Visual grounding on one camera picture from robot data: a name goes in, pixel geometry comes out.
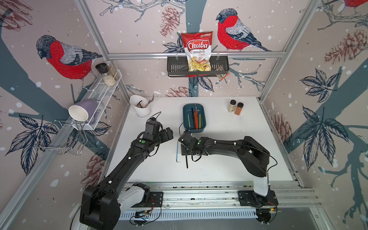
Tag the Chuba cassava chips bag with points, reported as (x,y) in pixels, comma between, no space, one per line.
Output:
(198,50)

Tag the red handled brush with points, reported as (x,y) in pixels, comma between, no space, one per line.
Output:
(222,77)

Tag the purple white cup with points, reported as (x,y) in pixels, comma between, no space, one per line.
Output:
(83,110)

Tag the light blue hex key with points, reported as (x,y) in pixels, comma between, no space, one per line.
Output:
(177,151)

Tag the white wire wall shelf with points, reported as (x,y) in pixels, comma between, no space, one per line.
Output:
(102,93)

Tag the metal wire cup rack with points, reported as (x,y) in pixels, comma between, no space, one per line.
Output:
(62,136)

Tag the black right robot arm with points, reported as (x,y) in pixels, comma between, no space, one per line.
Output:
(253,156)

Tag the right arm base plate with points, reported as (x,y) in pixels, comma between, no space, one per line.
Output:
(251,199)

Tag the teal plastic storage box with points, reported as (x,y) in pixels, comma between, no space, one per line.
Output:
(187,110)

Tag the black lid spice jar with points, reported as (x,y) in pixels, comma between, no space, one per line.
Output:
(103,69)

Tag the black wire wall basket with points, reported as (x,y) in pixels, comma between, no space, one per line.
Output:
(183,67)

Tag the orange spice bottle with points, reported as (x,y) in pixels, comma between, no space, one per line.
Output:
(238,108)

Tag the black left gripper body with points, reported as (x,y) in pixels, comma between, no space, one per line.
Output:
(162,136)

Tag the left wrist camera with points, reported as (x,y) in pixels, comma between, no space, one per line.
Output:
(152,129)

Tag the white utensil cup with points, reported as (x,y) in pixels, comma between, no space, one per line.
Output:
(140,105)

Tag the pale spice bottle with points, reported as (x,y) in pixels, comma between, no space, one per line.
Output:
(231,106)

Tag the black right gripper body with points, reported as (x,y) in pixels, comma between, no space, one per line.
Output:
(188,152)

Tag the long black hex key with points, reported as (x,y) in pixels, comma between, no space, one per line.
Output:
(192,111)

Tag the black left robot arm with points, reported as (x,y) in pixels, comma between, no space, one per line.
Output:
(100,208)

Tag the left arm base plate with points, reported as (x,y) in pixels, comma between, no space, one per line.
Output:
(153,199)

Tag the red hex key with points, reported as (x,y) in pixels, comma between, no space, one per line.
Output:
(196,117)

